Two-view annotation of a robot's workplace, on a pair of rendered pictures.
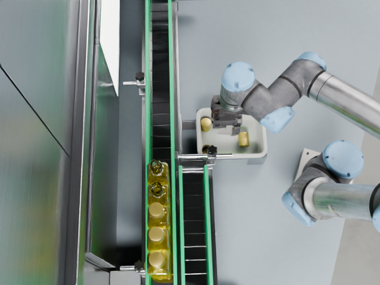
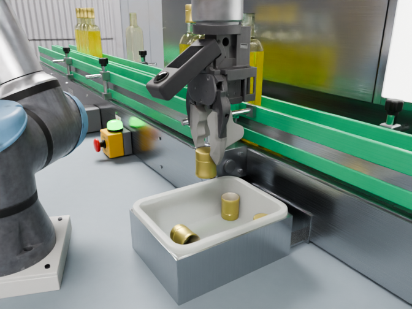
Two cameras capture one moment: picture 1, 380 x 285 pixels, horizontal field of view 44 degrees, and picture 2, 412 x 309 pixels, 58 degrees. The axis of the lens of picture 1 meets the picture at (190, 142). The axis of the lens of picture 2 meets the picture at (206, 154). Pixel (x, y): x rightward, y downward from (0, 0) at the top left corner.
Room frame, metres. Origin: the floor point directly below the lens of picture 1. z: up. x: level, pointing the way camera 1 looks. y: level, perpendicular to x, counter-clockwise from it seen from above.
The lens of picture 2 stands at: (1.02, -0.41, 1.14)
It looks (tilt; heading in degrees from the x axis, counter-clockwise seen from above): 21 degrees down; 150
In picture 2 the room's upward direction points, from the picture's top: straight up
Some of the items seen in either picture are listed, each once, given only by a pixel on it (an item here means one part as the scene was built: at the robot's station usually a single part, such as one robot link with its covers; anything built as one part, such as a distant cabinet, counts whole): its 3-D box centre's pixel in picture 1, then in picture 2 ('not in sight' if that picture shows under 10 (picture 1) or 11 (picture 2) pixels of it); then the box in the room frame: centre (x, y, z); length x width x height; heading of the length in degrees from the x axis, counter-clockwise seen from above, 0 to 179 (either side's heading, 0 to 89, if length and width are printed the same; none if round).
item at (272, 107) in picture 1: (272, 104); not in sight; (0.47, -0.20, 1.22); 0.11 x 0.11 x 0.08; 47
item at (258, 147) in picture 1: (230, 136); (209, 227); (0.54, -0.13, 0.80); 0.22 x 0.17 x 0.09; 93
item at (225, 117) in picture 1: (228, 108); (220, 65); (0.53, -0.10, 1.07); 0.09 x 0.08 x 0.12; 95
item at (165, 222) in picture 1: (159, 221); not in sight; (0.22, 0.08, 0.99); 0.06 x 0.06 x 0.21; 3
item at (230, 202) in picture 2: (206, 151); (230, 206); (0.49, -0.06, 0.79); 0.04 x 0.04 x 0.04
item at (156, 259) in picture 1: (156, 259); (192, 13); (0.11, 0.07, 1.14); 0.04 x 0.04 x 0.04
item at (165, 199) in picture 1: (159, 201); not in sight; (0.28, 0.08, 0.99); 0.06 x 0.06 x 0.21; 3
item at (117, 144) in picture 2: not in sight; (115, 142); (0.00, -0.13, 0.79); 0.07 x 0.07 x 0.07; 3
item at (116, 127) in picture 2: not in sight; (114, 125); (0.00, -0.13, 0.84); 0.05 x 0.05 x 0.03
